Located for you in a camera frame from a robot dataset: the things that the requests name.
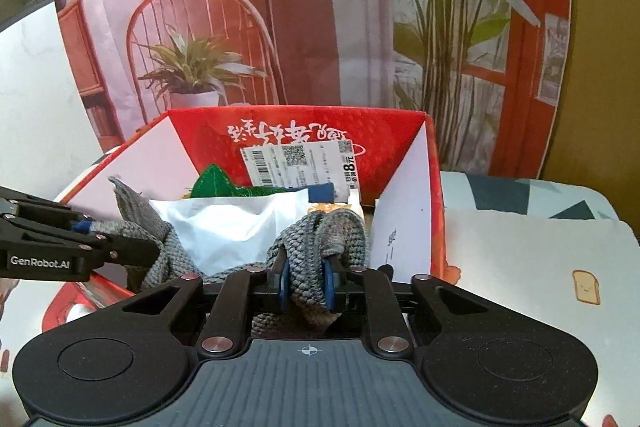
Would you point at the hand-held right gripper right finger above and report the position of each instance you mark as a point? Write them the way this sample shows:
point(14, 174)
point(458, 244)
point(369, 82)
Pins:
point(330, 287)

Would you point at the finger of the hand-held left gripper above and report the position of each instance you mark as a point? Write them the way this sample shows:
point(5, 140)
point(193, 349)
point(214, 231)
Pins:
point(125, 251)
point(40, 209)

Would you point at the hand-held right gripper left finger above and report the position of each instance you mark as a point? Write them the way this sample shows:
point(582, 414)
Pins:
point(283, 279)

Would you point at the grey knit cloth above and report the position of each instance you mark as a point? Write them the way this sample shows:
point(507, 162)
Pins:
point(305, 237)

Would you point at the green tinsel pom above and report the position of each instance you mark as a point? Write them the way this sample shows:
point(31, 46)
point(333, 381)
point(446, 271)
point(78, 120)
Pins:
point(215, 182)

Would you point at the strawberry print cardboard box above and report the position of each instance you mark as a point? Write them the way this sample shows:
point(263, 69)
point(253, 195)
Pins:
point(200, 137)

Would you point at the orange patterned item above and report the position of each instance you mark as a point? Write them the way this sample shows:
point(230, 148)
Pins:
point(325, 208)

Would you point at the dark blue cloth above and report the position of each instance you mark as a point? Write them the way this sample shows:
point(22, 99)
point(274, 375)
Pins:
point(320, 194)

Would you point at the wooden panel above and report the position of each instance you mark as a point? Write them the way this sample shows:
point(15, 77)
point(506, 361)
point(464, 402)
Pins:
point(600, 82)

